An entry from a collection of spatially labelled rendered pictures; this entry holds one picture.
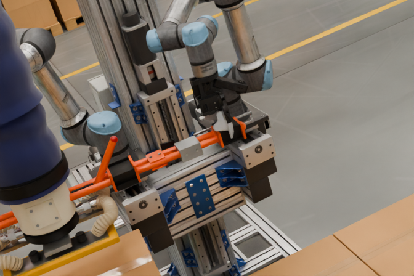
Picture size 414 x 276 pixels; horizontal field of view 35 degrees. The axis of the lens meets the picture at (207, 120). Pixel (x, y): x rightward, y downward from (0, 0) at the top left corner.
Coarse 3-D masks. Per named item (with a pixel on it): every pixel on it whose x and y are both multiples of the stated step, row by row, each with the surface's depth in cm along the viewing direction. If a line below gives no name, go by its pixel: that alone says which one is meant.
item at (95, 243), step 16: (112, 224) 195; (80, 240) 189; (96, 240) 188; (112, 240) 188; (32, 256) 186; (48, 256) 188; (64, 256) 186; (80, 256) 186; (16, 272) 185; (32, 272) 184
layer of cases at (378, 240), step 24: (384, 216) 265; (408, 216) 261; (336, 240) 259; (360, 240) 255; (384, 240) 252; (408, 240) 248; (288, 264) 254; (312, 264) 251; (336, 264) 247; (360, 264) 243; (384, 264) 240; (408, 264) 237
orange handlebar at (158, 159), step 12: (204, 144) 200; (156, 156) 199; (168, 156) 198; (180, 156) 199; (144, 168) 196; (156, 168) 198; (108, 180) 194; (84, 192) 193; (0, 216) 192; (12, 216) 192; (0, 228) 188
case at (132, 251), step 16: (128, 240) 225; (96, 256) 222; (112, 256) 219; (128, 256) 217; (144, 256) 214; (48, 272) 221; (64, 272) 218; (80, 272) 216; (96, 272) 213; (112, 272) 211; (128, 272) 209; (144, 272) 207
